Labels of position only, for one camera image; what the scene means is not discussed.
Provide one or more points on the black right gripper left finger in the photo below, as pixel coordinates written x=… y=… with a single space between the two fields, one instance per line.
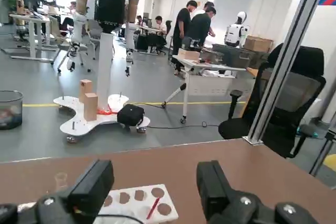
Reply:
x=89 y=184

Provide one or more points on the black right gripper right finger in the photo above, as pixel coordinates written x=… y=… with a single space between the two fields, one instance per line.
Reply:
x=212 y=182

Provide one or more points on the white test tube rack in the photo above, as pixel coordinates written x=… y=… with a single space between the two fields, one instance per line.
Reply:
x=131 y=209

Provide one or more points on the red thin stick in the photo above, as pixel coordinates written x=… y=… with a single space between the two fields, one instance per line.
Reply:
x=153 y=208

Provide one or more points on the short cardboard box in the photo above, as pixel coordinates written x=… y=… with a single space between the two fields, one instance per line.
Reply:
x=90 y=106

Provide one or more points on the black bag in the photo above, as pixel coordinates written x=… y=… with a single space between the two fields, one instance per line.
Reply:
x=130 y=115

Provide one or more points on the white folding table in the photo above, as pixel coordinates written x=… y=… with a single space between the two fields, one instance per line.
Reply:
x=210 y=85

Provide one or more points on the tall cardboard box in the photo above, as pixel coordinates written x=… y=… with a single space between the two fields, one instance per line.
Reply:
x=86 y=87

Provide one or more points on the black mesh waste bin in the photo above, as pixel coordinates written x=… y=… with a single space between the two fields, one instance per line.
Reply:
x=10 y=108

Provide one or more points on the dark green crate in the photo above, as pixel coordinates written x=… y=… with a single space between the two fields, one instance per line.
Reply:
x=231 y=56

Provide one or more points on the black office chair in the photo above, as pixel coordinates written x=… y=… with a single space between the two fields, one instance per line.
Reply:
x=302 y=90

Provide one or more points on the wooden box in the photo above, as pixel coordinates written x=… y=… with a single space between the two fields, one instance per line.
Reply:
x=189 y=54

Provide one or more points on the large cardboard box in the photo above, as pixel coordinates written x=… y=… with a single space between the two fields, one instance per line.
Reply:
x=258 y=43

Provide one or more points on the white humanoid robot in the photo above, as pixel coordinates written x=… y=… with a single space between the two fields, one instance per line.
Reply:
x=236 y=32

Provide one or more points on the white desk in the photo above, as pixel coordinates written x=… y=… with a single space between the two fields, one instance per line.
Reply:
x=29 y=32

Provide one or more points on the black humanoid robot on stand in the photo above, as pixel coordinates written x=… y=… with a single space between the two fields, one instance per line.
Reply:
x=109 y=3

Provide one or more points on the aluminium frame post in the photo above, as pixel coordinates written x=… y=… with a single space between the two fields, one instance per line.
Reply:
x=291 y=45

